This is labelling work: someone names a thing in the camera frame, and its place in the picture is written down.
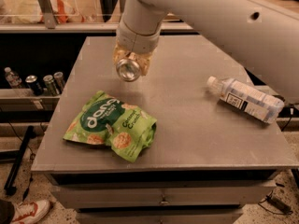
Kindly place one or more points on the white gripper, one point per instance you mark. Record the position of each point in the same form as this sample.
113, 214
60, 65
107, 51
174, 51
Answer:
136, 40

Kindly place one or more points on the orange white plastic bag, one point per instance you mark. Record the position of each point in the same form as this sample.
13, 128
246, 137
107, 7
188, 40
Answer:
53, 12

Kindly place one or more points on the silver can on shelf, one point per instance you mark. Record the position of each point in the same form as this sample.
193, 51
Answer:
59, 78

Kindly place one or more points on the lower grey drawer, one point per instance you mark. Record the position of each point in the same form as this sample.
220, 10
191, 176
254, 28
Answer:
171, 216

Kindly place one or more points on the black power adapter on floor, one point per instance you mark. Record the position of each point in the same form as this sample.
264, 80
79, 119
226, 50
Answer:
280, 205

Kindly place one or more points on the clear plastic water bottle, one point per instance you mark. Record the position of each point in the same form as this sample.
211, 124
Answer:
260, 105

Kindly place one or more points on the left metal bracket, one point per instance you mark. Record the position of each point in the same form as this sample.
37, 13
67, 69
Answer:
47, 12

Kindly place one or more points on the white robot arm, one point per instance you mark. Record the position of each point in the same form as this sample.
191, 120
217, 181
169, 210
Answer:
261, 36

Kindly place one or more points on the grey side shelf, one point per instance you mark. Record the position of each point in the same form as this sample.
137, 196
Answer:
10, 100

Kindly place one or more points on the green can on shelf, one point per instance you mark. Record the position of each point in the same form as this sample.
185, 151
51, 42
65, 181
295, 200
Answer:
51, 85

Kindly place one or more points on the dark blue can on shelf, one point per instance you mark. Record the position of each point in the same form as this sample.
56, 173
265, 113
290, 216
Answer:
34, 85

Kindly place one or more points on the green rice chip bag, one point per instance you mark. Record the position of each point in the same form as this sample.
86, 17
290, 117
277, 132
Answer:
105, 120

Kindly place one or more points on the black stand leg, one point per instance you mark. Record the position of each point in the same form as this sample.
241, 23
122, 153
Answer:
9, 188

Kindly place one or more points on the white and orange sneaker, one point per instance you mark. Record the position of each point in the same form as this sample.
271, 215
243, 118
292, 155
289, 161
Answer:
30, 213

